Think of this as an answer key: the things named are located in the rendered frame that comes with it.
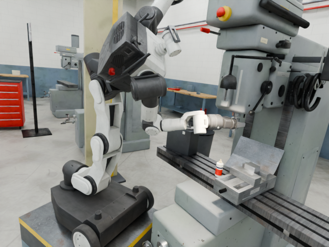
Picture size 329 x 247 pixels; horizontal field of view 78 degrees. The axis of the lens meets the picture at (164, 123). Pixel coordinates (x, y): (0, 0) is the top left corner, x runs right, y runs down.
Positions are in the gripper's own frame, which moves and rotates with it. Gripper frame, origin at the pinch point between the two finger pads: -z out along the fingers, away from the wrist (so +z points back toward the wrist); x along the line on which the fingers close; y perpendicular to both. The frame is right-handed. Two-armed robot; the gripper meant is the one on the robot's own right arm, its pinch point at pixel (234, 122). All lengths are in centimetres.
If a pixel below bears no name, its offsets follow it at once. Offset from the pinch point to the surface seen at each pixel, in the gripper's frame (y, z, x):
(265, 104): -12.3, -12.8, -6.6
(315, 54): -44, -62, 9
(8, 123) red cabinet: 110, 243, 391
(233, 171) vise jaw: 24.7, 4.8, -11.9
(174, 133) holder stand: 20, 19, 43
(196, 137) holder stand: 20.8, 5.1, 33.0
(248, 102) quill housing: -13.4, 3.0, -11.5
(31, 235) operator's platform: 92, 117, 40
